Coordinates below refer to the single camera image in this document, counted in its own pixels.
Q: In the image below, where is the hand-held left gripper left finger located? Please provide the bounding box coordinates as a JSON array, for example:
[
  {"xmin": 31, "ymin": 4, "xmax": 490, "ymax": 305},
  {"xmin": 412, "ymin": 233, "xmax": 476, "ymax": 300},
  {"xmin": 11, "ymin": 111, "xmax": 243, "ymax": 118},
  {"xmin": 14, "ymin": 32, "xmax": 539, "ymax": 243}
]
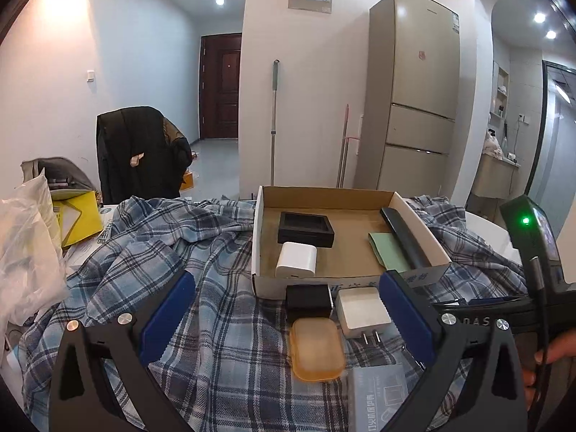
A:
[{"xmin": 49, "ymin": 269, "xmax": 196, "ymax": 432}]

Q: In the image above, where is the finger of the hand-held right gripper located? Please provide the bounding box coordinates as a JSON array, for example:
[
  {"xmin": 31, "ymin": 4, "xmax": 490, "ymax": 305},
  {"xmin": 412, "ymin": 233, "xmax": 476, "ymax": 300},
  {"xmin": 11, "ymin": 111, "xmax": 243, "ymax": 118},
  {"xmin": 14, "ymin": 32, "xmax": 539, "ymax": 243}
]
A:
[{"xmin": 427, "ymin": 296, "xmax": 541, "ymax": 337}]

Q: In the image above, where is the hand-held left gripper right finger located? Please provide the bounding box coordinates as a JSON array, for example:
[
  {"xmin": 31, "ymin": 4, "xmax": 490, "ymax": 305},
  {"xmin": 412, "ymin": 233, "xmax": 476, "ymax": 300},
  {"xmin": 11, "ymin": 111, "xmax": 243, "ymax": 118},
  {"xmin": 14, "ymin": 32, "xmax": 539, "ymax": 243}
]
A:
[{"xmin": 378, "ymin": 270, "xmax": 528, "ymax": 432}]

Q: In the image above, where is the white charger with prongs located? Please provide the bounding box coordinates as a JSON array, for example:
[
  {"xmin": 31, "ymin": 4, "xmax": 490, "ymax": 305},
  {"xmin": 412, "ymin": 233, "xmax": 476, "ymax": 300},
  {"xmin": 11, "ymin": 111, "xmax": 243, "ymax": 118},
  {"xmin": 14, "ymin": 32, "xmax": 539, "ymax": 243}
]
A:
[{"xmin": 337, "ymin": 287, "xmax": 393, "ymax": 347}]

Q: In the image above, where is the pale green box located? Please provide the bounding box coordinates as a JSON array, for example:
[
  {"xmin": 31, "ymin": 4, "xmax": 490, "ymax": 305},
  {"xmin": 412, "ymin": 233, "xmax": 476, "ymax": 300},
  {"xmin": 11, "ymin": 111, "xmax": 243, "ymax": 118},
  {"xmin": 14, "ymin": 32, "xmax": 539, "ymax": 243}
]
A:
[{"xmin": 368, "ymin": 231, "xmax": 410, "ymax": 274}]

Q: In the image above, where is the grey printed packet box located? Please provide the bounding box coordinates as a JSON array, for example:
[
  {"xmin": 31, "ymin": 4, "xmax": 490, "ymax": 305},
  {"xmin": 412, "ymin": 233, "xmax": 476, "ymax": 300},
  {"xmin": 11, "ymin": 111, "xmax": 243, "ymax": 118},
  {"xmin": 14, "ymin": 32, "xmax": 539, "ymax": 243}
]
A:
[{"xmin": 347, "ymin": 362, "xmax": 424, "ymax": 432}]

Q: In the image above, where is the black long case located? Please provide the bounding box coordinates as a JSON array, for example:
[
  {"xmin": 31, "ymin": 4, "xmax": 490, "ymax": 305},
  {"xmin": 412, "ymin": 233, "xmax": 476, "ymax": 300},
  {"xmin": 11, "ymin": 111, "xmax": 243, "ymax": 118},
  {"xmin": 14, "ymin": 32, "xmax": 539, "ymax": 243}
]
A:
[{"xmin": 380, "ymin": 206, "xmax": 430, "ymax": 271}]

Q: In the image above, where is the amber translucent case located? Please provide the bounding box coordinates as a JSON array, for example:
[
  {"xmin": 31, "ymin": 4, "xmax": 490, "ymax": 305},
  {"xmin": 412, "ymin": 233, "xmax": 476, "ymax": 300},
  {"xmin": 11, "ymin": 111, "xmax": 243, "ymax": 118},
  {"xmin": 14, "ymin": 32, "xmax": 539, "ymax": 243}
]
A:
[{"xmin": 289, "ymin": 318, "xmax": 346, "ymax": 383}]

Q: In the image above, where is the black charger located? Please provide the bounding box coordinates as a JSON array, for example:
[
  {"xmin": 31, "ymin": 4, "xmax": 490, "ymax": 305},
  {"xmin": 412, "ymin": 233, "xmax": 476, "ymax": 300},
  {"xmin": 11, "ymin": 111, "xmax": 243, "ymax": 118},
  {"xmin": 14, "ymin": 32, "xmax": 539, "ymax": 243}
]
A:
[{"xmin": 285, "ymin": 283, "xmax": 334, "ymax": 322}]

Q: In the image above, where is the shallow cardboard box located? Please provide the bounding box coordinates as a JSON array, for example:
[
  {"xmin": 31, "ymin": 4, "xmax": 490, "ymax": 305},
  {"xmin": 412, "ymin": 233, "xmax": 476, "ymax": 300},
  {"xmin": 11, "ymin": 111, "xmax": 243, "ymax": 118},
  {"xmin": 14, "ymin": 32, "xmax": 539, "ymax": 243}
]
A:
[{"xmin": 251, "ymin": 184, "xmax": 452, "ymax": 300}]

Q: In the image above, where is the white cube charger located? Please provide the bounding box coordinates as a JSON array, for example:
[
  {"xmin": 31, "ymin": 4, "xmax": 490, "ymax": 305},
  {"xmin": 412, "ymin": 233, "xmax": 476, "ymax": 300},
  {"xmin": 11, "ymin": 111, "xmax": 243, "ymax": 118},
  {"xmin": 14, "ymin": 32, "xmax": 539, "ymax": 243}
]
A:
[{"xmin": 275, "ymin": 242, "xmax": 318, "ymax": 278}]

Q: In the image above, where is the black square frame box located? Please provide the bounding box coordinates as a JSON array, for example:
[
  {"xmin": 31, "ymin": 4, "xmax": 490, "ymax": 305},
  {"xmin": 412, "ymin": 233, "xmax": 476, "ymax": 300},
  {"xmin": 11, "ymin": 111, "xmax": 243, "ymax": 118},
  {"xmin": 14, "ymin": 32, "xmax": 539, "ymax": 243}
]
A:
[{"xmin": 278, "ymin": 211, "xmax": 336, "ymax": 248}]

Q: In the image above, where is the person's right hand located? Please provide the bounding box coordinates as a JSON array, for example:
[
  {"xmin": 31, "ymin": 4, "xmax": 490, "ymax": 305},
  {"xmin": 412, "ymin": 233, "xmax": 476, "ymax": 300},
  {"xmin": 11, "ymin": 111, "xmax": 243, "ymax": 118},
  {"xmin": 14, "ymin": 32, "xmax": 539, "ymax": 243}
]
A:
[{"xmin": 524, "ymin": 324, "xmax": 576, "ymax": 402}]

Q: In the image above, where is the beige vanity cabinet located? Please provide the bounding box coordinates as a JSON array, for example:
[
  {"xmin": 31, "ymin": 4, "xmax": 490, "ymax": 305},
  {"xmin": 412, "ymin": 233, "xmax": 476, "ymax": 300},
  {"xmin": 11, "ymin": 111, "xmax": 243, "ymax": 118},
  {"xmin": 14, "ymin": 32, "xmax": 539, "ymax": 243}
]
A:
[{"xmin": 470, "ymin": 153, "xmax": 522, "ymax": 199}]

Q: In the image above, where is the blue plaid cloth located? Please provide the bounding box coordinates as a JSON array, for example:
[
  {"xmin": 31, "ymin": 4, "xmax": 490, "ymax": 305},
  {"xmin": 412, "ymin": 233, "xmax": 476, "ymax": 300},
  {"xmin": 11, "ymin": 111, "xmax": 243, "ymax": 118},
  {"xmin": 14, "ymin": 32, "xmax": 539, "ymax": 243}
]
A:
[{"xmin": 20, "ymin": 194, "xmax": 529, "ymax": 432}]

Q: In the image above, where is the pink cloth bundle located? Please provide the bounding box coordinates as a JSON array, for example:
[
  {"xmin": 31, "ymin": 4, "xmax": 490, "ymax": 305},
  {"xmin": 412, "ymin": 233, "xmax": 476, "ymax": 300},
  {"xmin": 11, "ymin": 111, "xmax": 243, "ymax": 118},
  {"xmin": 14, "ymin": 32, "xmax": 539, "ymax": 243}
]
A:
[{"xmin": 483, "ymin": 130, "xmax": 505, "ymax": 159}]

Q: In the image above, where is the black framed glass door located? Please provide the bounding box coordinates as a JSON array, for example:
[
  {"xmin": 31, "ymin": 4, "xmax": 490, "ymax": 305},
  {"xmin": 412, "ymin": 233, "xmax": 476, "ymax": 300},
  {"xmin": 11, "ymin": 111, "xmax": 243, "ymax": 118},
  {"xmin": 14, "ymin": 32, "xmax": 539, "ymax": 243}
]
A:
[{"xmin": 522, "ymin": 59, "xmax": 576, "ymax": 210}]

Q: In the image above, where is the yellow box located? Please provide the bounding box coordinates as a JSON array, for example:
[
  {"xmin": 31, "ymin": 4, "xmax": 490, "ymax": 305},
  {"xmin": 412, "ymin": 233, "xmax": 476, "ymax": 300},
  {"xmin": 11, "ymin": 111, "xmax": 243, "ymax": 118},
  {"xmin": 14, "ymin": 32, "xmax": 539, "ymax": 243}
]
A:
[{"xmin": 51, "ymin": 190, "xmax": 104, "ymax": 248}]

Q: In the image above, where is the white plastic bag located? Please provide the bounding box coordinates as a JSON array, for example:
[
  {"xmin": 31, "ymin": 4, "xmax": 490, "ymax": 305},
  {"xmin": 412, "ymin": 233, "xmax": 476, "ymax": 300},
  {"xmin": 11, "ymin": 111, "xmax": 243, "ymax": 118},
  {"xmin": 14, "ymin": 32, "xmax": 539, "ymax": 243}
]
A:
[{"xmin": 0, "ymin": 168, "xmax": 70, "ymax": 325}]

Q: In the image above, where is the black jacket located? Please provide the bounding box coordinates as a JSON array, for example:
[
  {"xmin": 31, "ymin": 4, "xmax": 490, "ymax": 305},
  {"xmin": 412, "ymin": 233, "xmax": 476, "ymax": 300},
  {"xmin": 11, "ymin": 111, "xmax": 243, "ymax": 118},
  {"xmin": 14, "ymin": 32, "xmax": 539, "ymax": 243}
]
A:
[{"xmin": 96, "ymin": 107, "xmax": 193, "ymax": 205}]

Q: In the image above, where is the grey bag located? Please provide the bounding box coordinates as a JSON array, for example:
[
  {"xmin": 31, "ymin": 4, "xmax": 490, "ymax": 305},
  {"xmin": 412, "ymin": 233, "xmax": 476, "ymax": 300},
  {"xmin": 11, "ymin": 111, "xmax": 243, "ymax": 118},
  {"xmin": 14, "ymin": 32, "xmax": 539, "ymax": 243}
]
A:
[{"xmin": 20, "ymin": 157, "xmax": 97, "ymax": 194}]

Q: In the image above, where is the pink broom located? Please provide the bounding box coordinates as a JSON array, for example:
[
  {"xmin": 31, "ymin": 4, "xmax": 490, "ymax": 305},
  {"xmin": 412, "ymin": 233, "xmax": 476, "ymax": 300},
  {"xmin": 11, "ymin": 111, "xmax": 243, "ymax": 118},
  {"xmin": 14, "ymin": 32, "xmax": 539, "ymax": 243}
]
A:
[{"xmin": 337, "ymin": 104, "xmax": 361, "ymax": 188}]

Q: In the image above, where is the olive brown garment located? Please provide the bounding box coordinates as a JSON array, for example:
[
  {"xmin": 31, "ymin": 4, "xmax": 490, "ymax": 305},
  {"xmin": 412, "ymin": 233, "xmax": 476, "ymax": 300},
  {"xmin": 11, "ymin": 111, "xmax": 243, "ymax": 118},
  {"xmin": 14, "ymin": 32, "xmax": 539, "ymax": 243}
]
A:
[{"xmin": 162, "ymin": 117, "xmax": 192, "ymax": 145}]

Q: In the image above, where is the beige refrigerator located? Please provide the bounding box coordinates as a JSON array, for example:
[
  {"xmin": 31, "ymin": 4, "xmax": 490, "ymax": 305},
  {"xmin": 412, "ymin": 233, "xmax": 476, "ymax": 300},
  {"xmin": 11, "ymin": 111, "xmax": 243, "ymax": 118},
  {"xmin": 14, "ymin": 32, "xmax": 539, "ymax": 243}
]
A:
[{"xmin": 353, "ymin": 0, "xmax": 462, "ymax": 194}]

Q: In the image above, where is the dark brown door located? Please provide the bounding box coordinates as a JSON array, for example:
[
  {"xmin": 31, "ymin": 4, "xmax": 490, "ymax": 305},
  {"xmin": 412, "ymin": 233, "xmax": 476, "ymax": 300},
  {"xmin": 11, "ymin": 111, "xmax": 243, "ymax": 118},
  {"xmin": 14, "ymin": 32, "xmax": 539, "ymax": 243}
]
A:
[{"xmin": 199, "ymin": 33, "xmax": 242, "ymax": 140}]

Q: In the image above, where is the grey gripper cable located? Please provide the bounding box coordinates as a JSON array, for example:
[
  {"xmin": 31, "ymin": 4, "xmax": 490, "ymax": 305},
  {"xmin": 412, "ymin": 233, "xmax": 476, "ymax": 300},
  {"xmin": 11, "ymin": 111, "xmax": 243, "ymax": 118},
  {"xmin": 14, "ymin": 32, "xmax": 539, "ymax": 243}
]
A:
[{"xmin": 526, "ymin": 256, "xmax": 552, "ymax": 410}]

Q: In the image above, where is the wall niche shelf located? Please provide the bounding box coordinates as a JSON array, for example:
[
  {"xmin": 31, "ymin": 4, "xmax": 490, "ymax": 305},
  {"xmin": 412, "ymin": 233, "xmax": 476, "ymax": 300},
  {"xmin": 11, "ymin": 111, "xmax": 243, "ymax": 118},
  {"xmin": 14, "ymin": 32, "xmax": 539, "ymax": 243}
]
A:
[{"xmin": 490, "ymin": 60, "xmax": 511, "ymax": 118}]

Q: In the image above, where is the grey mop handle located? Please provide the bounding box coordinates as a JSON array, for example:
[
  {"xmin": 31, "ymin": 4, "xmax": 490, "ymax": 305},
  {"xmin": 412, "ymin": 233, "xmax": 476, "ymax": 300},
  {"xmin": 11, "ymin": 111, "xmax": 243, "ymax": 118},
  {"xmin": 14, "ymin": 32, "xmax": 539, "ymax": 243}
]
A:
[{"xmin": 269, "ymin": 59, "xmax": 280, "ymax": 186}]

